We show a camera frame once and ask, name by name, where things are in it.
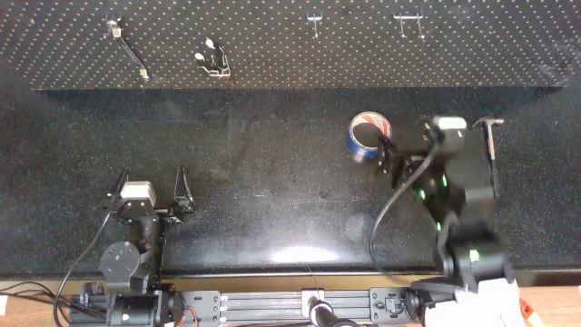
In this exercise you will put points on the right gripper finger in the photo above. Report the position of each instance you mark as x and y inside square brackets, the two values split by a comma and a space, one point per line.
[387, 156]

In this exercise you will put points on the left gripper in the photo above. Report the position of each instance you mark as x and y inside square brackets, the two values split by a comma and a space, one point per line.
[174, 214]

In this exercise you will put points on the roll of blue tape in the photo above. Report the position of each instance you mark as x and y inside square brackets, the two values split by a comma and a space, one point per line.
[358, 147]

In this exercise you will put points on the wrench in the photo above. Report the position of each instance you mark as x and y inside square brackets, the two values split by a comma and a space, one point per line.
[129, 52]

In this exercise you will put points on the black and white pliers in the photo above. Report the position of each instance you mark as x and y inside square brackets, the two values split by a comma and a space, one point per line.
[213, 59]

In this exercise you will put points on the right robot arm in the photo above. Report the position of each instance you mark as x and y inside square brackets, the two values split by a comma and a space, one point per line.
[472, 204]

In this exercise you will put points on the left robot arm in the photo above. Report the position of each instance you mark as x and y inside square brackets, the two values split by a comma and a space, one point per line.
[120, 263]

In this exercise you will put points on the hammer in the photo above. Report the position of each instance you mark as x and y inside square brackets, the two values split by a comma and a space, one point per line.
[491, 136]

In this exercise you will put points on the metal hook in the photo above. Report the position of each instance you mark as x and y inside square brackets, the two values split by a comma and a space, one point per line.
[222, 72]
[315, 25]
[111, 19]
[408, 16]

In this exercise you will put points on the red and yellow tool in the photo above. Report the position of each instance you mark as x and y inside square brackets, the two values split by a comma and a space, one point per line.
[528, 313]

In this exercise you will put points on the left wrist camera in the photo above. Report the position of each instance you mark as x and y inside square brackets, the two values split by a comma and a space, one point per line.
[137, 191]

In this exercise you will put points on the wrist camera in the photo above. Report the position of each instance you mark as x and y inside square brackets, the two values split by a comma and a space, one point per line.
[449, 123]
[137, 191]

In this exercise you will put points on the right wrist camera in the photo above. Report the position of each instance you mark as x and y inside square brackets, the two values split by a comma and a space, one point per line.
[449, 123]

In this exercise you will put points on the mounting rail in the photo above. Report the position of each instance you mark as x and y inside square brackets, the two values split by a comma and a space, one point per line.
[272, 305]

